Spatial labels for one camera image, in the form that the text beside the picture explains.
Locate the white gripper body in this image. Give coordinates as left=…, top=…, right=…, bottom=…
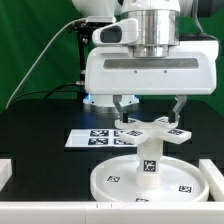
left=85, top=40, right=219, bottom=95

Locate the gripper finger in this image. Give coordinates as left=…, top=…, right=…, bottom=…
left=113, top=95, right=128, bottom=123
left=168, top=95, right=187, bottom=123

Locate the white cross-shaped table base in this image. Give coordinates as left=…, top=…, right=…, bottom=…
left=115, top=117, right=192, bottom=145

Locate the white round table top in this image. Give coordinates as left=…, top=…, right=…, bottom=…
left=90, top=154, right=209, bottom=202

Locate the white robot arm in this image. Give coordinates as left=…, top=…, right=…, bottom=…
left=72, top=0, right=224, bottom=123

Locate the white fiducial marker sheet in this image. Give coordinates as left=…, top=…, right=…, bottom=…
left=65, top=129, right=133, bottom=148

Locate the black cable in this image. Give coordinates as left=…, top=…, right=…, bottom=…
left=6, top=83, right=88, bottom=109

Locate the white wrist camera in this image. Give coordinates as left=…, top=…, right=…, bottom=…
left=92, top=18, right=138, bottom=46

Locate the black camera stand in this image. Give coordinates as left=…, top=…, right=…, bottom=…
left=67, top=17, right=113, bottom=102

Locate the white cable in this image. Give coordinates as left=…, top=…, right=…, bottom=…
left=4, top=18, right=87, bottom=111

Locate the white fence frame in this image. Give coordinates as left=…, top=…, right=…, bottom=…
left=0, top=159, right=224, bottom=224

